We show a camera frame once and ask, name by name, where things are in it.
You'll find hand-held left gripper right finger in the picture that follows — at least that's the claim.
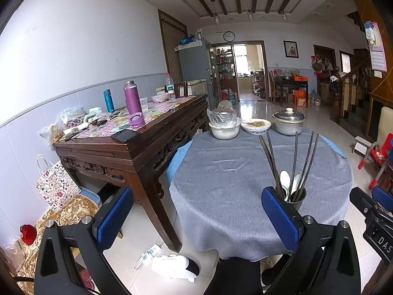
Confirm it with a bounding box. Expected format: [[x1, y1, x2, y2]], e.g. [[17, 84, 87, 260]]
[[261, 186, 361, 295]]

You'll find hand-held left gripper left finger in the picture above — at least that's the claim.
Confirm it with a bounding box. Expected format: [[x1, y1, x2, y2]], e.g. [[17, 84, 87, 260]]
[[32, 186, 134, 295]]

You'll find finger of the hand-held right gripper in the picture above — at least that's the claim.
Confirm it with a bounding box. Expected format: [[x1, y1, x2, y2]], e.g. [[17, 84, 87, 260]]
[[371, 186, 393, 212], [349, 187, 378, 219]]

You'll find metal utensil holder cup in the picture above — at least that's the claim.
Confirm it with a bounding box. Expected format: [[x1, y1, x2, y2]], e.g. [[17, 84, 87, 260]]
[[278, 186, 307, 212]]

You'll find white plastic spoon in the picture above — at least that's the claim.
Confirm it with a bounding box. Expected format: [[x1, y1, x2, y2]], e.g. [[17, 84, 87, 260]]
[[280, 170, 291, 202], [290, 174, 303, 202]]

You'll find red and blue child's chair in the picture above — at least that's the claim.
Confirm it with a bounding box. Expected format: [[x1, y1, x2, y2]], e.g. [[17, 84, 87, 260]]
[[358, 138, 393, 191]]

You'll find white power strip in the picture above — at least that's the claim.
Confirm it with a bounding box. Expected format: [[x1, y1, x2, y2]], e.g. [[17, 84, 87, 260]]
[[141, 244, 162, 260]]

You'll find gold patterned cloth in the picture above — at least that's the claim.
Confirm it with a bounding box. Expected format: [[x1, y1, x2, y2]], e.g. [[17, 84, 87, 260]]
[[12, 197, 100, 283]]

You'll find white step stool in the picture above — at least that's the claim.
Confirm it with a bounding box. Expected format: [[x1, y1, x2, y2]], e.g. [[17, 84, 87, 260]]
[[351, 136, 373, 156]]

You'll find grey table cloth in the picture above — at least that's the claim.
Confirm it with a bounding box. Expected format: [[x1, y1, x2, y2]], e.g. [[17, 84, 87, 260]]
[[169, 129, 353, 262]]

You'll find dark carved wooden side table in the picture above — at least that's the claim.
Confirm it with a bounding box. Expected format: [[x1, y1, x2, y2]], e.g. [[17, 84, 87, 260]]
[[53, 94, 210, 253]]

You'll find patterned paper gift bag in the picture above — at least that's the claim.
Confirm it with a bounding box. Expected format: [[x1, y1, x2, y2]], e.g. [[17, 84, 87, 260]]
[[36, 154, 82, 211]]

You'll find person's leg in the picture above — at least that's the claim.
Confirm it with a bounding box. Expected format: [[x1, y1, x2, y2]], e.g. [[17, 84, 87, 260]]
[[212, 256, 265, 295]]

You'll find white and black shoe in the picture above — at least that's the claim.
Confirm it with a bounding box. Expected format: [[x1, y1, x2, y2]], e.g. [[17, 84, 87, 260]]
[[151, 253, 201, 283]]

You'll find black phone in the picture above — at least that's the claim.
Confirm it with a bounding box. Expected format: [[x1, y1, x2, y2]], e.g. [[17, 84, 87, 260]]
[[111, 129, 138, 144]]

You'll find blue table cover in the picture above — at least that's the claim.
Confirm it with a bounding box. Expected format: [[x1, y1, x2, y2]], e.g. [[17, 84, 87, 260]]
[[167, 135, 347, 185]]

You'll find red bag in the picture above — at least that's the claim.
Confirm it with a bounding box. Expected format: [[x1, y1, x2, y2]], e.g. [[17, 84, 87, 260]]
[[20, 224, 37, 246]]

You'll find metal pot with lid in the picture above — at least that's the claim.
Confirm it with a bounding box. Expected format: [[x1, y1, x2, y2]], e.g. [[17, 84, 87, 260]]
[[272, 107, 308, 136]]

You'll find white dish with food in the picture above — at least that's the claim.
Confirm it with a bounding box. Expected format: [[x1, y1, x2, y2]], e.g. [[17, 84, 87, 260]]
[[240, 118, 272, 136]]

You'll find purple thermos lid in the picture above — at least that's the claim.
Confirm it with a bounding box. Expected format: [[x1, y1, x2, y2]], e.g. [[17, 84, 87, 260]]
[[129, 113, 146, 127]]

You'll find white bowl with plastic bag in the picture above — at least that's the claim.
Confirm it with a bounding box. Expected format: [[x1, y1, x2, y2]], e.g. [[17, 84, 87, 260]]
[[207, 100, 243, 140]]

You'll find wooden staircase railing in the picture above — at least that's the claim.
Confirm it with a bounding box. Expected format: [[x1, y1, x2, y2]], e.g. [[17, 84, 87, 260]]
[[330, 64, 372, 123]]

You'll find patterned table runner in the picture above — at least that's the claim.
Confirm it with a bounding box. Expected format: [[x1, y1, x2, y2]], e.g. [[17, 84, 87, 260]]
[[63, 95, 197, 139]]

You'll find blue thermos flask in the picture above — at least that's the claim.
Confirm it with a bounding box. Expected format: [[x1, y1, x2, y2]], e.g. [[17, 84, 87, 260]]
[[103, 89, 115, 113]]

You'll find purple thermos flask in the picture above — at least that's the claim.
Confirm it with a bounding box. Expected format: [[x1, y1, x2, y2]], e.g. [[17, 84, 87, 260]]
[[124, 80, 143, 116]]

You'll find dark wooden dining table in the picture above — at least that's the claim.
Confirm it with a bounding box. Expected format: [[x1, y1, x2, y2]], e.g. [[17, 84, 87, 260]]
[[273, 78, 309, 105]]

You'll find grey fridge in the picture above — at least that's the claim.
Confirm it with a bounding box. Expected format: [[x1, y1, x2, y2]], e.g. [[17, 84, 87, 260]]
[[175, 39, 215, 96]]

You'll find brown wooden door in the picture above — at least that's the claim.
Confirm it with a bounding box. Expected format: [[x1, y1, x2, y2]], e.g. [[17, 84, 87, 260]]
[[157, 9, 188, 82]]

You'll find pink wall calendar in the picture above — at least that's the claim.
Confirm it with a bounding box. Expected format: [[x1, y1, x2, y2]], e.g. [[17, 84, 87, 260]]
[[364, 21, 388, 72]]

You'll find small wooden frame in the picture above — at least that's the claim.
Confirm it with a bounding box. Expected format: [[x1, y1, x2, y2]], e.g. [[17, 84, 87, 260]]
[[174, 81, 188, 98]]

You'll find framed wall picture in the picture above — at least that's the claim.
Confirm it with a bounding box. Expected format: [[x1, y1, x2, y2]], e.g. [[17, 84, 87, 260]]
[[283, 40, 299, 58]]

